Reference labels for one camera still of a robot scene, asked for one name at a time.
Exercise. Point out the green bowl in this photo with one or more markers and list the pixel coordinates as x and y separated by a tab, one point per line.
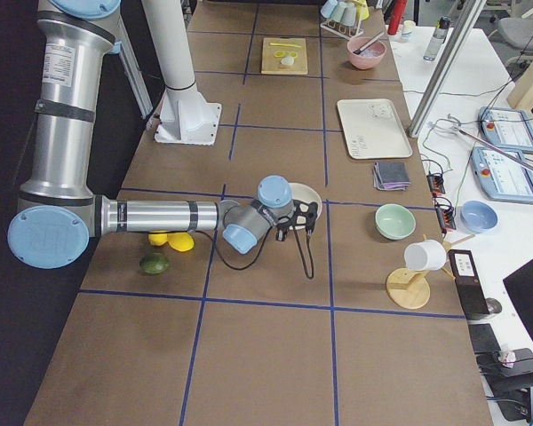
394	221

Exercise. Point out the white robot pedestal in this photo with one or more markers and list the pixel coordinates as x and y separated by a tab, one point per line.
186	116

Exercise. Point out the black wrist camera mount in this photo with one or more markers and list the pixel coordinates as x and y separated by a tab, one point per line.
305	215

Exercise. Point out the yellow lemon slice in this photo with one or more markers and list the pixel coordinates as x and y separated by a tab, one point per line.
283	54

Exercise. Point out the white round plate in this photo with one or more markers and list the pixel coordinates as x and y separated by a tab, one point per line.
306	194

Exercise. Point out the black box device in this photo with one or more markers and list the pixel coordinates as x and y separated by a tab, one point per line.
472	299

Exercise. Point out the blue bowl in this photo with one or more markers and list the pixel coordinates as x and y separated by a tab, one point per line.
478	217

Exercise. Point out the wooden cutting board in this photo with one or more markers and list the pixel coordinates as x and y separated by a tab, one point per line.
272	66

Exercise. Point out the white mug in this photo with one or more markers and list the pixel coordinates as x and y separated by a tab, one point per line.
428	255

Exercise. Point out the black brush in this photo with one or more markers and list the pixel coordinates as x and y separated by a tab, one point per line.
367	45

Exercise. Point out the pink bowl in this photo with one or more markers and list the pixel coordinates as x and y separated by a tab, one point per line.
368	58

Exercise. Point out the orange circuit board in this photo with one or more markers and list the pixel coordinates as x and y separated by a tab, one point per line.
444	208

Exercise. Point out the yellow knife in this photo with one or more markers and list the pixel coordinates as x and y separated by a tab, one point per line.
291	45

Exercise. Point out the cream rectangular tray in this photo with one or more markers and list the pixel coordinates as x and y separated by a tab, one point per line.
373	129

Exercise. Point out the green avocado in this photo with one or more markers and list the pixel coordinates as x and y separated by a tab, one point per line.
154	263

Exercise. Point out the red bottle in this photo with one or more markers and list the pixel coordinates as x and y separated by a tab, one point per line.
397	13

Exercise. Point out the yellow lemon right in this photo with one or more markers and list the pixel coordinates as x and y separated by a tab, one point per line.
181	242

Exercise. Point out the grey folded cloths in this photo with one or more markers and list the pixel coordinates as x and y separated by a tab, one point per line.
390	176

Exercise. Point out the teach pendant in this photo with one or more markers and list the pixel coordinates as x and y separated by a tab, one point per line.
501	177
506	127

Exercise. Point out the white paper cup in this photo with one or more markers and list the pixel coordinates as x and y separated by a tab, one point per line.
408	27

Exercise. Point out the wooden mug stand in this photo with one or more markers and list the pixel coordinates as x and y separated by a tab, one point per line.
410	289

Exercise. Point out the upper teach pendant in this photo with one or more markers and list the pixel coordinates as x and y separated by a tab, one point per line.
506	127

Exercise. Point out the lower teach pendant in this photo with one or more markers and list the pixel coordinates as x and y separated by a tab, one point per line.
501	177

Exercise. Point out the clear water bottle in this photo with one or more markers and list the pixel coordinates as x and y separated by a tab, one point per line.
437	39

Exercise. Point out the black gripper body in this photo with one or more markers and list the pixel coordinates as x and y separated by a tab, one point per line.
282	232

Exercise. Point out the white cup rack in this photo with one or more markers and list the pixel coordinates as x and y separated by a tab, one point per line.
344	18

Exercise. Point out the aluminium frame post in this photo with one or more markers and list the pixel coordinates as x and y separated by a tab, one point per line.
467	19

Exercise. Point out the yellow lemon left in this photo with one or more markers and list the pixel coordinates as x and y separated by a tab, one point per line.
157	239

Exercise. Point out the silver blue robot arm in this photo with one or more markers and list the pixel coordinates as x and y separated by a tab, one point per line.
57	212

